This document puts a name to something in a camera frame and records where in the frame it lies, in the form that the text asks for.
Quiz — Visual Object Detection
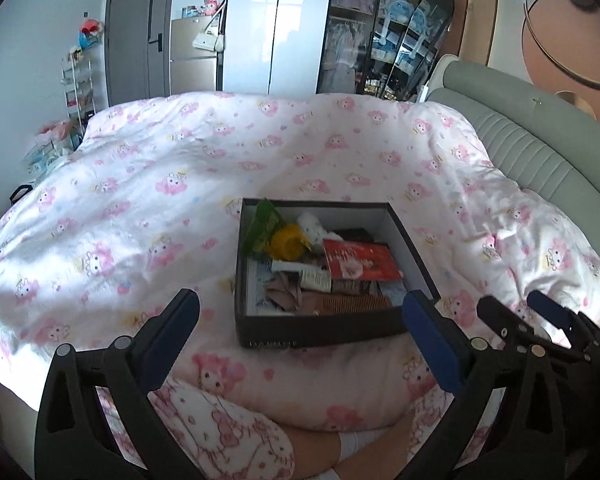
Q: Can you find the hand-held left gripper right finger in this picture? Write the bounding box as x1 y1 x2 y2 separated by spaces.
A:
401 289 566 480

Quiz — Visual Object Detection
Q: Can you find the white cream tube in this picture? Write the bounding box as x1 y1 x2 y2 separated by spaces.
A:
271 259 332 292

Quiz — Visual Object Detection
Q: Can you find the beige refrigerator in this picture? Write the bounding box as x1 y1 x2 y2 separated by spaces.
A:
169 7 226 96

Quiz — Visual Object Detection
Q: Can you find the yellow plastic toy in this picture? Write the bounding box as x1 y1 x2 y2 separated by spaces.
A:
271 224 311 262

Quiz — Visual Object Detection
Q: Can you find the white glossy wardrobe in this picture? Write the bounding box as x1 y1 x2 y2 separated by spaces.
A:
222 0 336 96

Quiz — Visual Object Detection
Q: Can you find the black storage box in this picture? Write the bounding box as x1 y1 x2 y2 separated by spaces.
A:
234 197 442 350

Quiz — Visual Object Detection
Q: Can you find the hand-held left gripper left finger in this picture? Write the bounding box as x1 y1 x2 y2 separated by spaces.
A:
34 287 202 480

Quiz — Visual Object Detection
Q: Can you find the beige cloth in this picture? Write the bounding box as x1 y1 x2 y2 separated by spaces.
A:
265 270 311 316

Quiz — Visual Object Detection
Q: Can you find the red plush toy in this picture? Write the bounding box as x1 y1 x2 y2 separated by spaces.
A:
77 17 105 51

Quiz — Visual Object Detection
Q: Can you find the white handbag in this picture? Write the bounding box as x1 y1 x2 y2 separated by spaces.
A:
192 7 226 53

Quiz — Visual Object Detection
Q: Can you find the green snack packet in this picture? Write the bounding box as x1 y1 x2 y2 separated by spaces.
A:
243 199 288 261

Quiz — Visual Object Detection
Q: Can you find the pile of pastel toys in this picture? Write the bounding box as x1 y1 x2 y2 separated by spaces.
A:
22 120 88 181

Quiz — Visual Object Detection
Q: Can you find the grey door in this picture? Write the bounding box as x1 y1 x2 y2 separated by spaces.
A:
104 0 178 108

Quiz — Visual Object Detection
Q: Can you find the blue white printed paper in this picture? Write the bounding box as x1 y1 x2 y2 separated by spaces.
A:
245 257 276 313

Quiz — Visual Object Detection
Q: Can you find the round metal wall ring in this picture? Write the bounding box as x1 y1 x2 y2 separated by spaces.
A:
522 0 600 92

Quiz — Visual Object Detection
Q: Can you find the pink printed blanket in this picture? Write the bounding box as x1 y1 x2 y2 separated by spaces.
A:
0 91 600 433

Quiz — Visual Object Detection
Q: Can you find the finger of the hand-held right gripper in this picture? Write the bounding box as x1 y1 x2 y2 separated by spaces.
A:
476 295 553 358
526 289 600 361

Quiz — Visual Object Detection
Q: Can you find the white wire rack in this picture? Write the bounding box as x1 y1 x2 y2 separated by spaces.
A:
60 52 98 133

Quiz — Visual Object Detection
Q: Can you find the person's right leg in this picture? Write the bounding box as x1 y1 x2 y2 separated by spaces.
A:
330 395 461 480

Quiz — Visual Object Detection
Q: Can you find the red booklet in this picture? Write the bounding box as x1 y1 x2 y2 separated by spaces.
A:
322 239 405 282

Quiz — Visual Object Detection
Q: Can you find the brown wooden comb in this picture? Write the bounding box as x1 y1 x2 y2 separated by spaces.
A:
307 294 396 317

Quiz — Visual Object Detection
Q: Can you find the grey padded headboard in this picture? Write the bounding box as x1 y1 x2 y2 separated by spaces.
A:
422 54 600 261

